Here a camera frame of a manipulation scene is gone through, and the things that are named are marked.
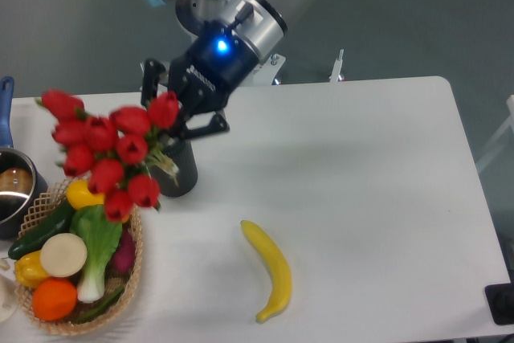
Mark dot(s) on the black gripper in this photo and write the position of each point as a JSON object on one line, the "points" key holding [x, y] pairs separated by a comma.
{"points": [[202, 79]]}

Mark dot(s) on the red tulip bouquet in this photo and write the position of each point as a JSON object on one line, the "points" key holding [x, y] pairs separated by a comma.
{"points": [[114, 150]]}

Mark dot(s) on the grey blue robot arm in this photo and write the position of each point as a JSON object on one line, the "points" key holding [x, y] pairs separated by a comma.
{"points": [[285, 12]]}

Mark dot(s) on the dark grey ribbed vase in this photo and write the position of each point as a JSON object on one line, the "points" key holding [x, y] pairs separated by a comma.
{"points": [[175, 170]]}

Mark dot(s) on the yellow squash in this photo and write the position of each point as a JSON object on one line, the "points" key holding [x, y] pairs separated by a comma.
{"points": [[116, 203]]}

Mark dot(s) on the green bok choy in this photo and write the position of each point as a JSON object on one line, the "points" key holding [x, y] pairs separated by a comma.
{"points": [[101, 238]]}

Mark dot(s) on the woven wicker basket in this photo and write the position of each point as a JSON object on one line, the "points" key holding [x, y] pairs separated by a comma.
{"points": [[114, 280]]}

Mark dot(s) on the green cucumber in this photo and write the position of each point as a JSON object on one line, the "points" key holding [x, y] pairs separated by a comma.
{"points": [[57, 222]]}

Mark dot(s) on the purple sweet potato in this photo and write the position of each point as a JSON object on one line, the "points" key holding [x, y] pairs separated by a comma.
{"points": [[123, 258]]}

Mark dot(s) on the cream round bun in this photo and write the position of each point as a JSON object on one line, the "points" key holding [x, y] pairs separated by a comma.
{"points": [[63, 255]]}

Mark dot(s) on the yellow banana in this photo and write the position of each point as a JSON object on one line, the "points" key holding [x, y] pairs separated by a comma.
{"points": [[277, 266]]}

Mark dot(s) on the yellow bell pepper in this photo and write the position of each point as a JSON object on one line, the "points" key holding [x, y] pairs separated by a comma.
{"points": [[29, 271]]}

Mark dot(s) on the orange fruit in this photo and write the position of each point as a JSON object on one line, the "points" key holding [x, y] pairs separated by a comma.
{"points": [[54, 299]]}

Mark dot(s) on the green chili pepper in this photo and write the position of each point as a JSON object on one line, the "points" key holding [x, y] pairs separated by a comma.
{"points": [[101, 308]]}

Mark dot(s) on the black device at edge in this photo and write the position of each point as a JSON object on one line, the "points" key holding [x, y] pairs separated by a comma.
{"points": [[500, 302]]}

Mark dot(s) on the blue handled saucepan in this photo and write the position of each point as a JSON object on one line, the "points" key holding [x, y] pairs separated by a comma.
{"points": [[21, 182]]}

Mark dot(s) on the white frame at right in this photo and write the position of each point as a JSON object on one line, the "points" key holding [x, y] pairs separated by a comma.
{"points": [[497, 142]]}

